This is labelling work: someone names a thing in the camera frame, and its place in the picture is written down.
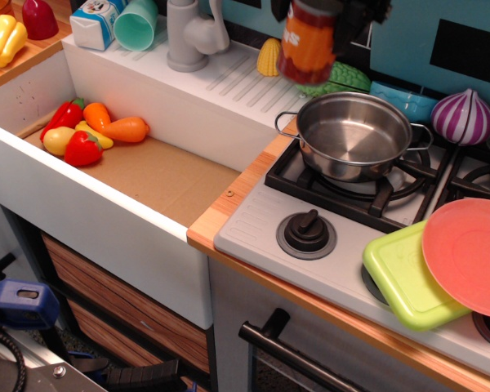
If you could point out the red toy bell pepper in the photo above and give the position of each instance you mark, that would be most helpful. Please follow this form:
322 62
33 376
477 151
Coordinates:
83 149

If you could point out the yellow toy corn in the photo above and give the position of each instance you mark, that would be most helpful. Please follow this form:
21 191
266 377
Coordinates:
266 64

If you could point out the lime green plastic lid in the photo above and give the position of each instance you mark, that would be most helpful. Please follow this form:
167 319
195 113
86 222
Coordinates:
396 264

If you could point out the orange toy carrot lower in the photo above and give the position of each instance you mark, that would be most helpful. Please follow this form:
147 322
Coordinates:
131 130

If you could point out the pink plastic plate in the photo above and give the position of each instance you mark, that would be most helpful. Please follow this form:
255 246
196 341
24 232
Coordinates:
456 248

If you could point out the black oven door handle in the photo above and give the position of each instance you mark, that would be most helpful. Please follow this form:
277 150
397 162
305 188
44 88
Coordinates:
266 338

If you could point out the grey toy faucet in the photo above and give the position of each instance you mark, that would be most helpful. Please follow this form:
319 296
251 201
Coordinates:
192 38

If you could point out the yellow toy banana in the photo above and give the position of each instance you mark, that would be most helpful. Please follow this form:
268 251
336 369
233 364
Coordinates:
105 142

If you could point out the blue toy bowl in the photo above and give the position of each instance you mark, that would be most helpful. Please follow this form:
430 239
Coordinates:
416 107

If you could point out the black stove grate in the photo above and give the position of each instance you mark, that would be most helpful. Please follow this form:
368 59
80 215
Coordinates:
434 173

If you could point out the yellow toy bell pepper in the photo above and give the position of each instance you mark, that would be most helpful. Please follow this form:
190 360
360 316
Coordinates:
13 36

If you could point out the black stove knob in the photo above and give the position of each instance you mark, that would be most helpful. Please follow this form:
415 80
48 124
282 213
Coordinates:
306 236

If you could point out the red toy chili pepper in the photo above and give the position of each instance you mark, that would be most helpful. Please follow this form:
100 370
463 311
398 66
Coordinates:
69 114

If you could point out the wooden drawer front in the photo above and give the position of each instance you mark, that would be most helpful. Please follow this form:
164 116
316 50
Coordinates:
124 320

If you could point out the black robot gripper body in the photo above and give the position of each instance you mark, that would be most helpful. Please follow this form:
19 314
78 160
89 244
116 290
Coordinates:
371 8

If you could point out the dark red toy dome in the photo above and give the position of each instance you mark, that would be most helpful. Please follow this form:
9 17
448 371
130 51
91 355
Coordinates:
39 20

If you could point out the brown cardboard sheet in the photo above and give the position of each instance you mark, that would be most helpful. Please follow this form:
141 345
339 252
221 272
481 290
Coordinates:
149 180

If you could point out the teal plastic cup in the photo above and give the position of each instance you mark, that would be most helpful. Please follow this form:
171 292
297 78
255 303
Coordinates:
134 29

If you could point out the purple toy onion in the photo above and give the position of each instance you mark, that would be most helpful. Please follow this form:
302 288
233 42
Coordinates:
462 119

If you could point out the yellow toy potato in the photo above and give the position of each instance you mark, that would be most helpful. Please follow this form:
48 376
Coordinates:
56 140

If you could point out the stainless steel pot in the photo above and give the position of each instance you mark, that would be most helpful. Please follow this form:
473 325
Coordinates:
352 137

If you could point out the orange toy carrot upper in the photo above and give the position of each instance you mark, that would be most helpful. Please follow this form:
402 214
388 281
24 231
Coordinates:
97 116

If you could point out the green toy bitter gourd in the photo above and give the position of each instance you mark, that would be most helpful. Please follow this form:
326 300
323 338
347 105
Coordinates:
342 78

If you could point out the white toy sink basin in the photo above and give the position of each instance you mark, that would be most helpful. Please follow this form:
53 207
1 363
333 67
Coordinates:
224 112

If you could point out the orange toy carrot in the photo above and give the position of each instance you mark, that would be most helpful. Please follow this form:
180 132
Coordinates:
131 130
97 116

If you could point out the toy milk carton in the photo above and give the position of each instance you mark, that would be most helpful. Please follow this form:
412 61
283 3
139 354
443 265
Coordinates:
92 23

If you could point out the blue clamp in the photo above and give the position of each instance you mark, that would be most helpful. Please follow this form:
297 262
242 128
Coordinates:
27 306

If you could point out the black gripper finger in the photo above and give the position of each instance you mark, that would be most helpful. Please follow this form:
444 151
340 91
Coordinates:
344 34
279 9

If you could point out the orange toy bean can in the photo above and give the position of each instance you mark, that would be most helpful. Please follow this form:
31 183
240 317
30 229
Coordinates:
306 56

